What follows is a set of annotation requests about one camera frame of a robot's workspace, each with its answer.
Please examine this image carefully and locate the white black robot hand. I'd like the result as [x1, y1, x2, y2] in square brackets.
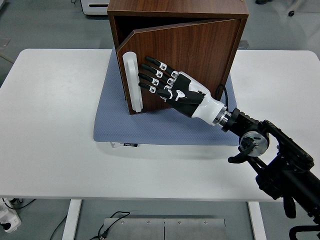
[137, 56, 227, 125]

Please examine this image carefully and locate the brown wooden cabinet door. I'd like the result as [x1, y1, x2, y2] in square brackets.
[116, 17, 243, 115]

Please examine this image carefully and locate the brown wooden cabinet body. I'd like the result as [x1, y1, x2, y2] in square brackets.
[106, 0, 250, 116]

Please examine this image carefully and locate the blue grey textured mat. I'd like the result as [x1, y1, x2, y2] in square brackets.
[93, 49, 243, 146]

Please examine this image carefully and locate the white table leg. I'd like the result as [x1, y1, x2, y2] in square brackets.
[61, 199, 83, 240]
[247, 201, 267, 240]

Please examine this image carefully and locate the white box appliance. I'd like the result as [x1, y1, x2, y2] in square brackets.
[80, 0, 112, 16]

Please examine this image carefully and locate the grey metal plate with screws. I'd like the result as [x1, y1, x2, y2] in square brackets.
[103, 218, 226, 240]

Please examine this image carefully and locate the white power strip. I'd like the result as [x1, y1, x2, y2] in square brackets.
[0, 197, 23, 234]

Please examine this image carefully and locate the white door handle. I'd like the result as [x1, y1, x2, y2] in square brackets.
[122, 51, 144, 113]

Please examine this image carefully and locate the black cable with plug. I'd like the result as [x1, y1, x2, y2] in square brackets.
[89, 211, 131, 240]

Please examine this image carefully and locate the thin black cable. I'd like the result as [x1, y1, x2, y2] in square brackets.
[2, 198, 37, 210]

